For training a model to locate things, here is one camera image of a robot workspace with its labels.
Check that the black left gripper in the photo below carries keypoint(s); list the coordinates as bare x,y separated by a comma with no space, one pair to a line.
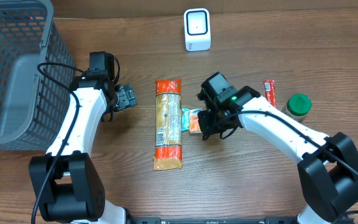
126,97

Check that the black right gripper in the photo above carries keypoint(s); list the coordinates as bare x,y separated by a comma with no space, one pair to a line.
206,120

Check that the orange tissue pack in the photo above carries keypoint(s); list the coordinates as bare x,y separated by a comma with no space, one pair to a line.
194,126

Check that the teal tissue pack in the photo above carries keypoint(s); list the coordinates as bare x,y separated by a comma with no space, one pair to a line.
185,119

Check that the red snack stick pack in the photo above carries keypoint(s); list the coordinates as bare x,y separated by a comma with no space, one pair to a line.
270,95

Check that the orange pasta package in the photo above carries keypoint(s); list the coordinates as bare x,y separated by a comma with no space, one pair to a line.
168,126

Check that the green lid jar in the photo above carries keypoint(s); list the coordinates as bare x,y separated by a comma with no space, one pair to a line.
297,106

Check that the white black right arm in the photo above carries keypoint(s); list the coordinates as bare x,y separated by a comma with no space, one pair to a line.
327,165

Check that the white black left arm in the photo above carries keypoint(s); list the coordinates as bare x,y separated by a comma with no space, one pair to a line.
67,186

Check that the white barcode scanner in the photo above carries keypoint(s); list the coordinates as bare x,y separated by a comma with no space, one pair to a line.
197,29

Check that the grey plastic basket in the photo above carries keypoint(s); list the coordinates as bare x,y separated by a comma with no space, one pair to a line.
35,69

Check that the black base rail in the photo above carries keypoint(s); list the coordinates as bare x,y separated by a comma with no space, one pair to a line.
157,220

